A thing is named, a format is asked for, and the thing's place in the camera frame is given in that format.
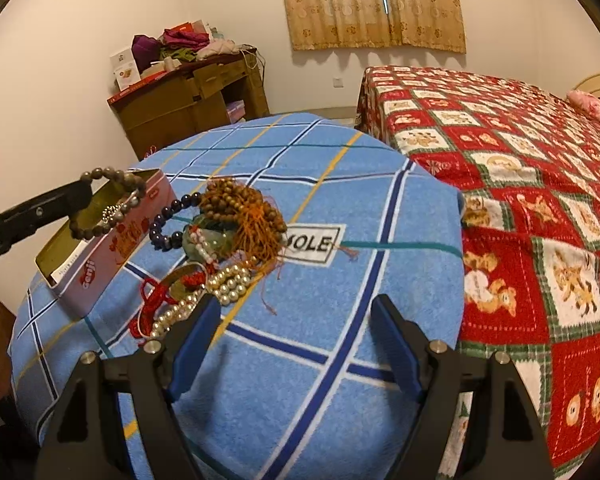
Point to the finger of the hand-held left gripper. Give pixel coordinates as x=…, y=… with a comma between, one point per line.
x=45, y=212

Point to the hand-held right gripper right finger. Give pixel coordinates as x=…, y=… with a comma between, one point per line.
x=395, y=350

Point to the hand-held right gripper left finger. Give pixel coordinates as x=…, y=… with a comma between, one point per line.
x=195, y=345

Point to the pink tin box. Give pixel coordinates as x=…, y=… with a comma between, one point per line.
x=105, y=260

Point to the green jade bangle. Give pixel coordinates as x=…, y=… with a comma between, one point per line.
x=220, y=237

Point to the blue plaid towel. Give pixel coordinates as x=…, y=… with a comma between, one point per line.
x=305, y=385

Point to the flat red box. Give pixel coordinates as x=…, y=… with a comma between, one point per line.
x=140, y=86

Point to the white cardboard box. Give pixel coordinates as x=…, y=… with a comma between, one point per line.
x=125, y=70

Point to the brown wooden desk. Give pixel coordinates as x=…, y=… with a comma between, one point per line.
x=180, y=110

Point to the bed with red quilt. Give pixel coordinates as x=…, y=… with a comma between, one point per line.
x=530, y=210

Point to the pile of clothes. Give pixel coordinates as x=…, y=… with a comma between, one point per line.
x=180, y=42

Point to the pink pillow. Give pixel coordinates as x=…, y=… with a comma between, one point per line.
x=597, y=110

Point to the beige patterned curtain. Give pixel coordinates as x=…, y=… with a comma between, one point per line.
x=370, y=5

